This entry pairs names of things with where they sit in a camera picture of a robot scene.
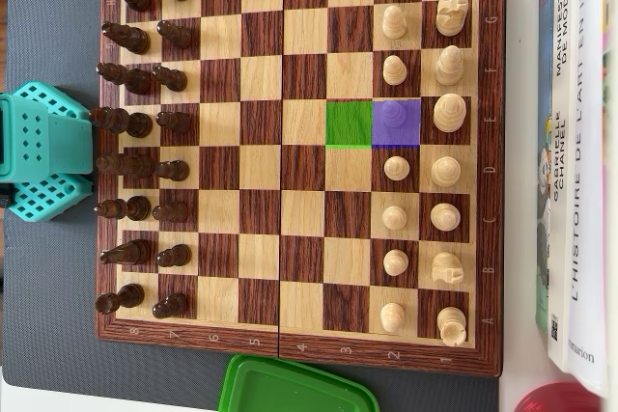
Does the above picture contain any white wooden pawn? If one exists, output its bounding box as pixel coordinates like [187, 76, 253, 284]
[381, 204, 409, 231]
[379, 301, 407, 335]
[383, 154, 411, 181]
[381, 53, 409, 87]
[383, 248, 410, 278]
[380, 100, 410, 129]
[380, 4, 409, 41]

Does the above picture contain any dark wooden king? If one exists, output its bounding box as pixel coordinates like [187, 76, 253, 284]
[88, 106, 155, 139]

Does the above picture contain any thick white art history book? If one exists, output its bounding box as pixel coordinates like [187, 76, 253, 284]
[565, 0, 618, 399]

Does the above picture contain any dark grey table mat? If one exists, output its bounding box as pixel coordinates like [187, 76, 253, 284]
[0, 0, 508, 412]

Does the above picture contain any white wooden bishop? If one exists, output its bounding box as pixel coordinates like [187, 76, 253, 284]
[429, 202, 463, 233]
[434, 43, 465, 87]

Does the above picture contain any white Gabrielle Chanel book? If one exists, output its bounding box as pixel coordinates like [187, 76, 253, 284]
[547, 0, 588, 374]

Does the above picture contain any dark wooden bishop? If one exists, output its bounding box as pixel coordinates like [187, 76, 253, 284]
[96, 62, 155, 96]
[94, 195, 152, 222]

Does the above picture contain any blue illustrated book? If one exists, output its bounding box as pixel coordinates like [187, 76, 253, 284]
[534, 0, 556, 334]

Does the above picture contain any dark wooden queen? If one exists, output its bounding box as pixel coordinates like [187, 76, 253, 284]
[95, 151, 160, 180]

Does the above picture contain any red round object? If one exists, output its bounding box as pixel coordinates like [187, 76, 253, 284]
[514, 381, 604, 412]

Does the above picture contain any white wooden queen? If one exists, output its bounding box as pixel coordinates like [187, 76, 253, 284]
[430, 154, 464, 188]

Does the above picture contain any folding wooden chessboard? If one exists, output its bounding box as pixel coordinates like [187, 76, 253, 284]
[94, 0, 508, 379]

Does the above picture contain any white wooden rook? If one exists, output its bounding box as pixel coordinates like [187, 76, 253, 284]
[436, 306, 468, 348]

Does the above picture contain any white wooden knight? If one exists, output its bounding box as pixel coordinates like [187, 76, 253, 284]
[435, 0, 470, 38]
[431, 251, 465, 287]

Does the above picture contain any white wooden king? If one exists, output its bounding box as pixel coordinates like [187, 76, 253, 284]
[433, 92, 469, 134]

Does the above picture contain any dark wooden knight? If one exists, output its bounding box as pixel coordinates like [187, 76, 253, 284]
[100, 20, 151, 55]
[98, 238, 154, 267]

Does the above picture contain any green plastic lid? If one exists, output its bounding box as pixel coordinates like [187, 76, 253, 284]
[216, 353, 380, 412]

